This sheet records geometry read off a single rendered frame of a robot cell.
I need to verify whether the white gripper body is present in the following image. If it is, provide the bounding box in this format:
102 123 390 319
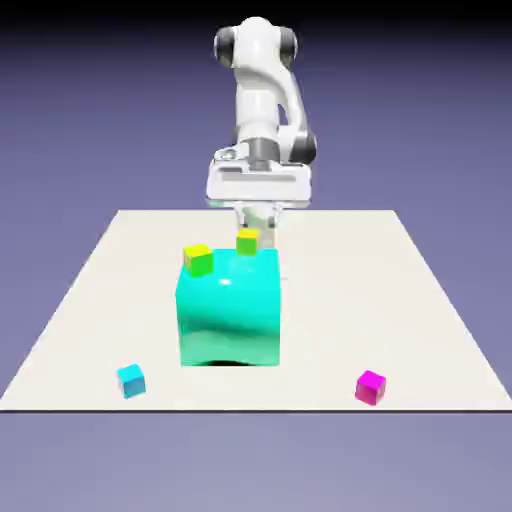
205 158 314 210

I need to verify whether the small yellow cube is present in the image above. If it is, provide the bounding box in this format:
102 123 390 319
182 243 215 278
235 228 261 258

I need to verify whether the small magenta cube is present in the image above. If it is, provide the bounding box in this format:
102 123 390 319
354 369 388 407

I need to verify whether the small cyan cube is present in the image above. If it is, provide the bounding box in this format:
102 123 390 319
116 363 148 400

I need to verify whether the large turquoise box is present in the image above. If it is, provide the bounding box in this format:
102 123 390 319
174 247 282 368

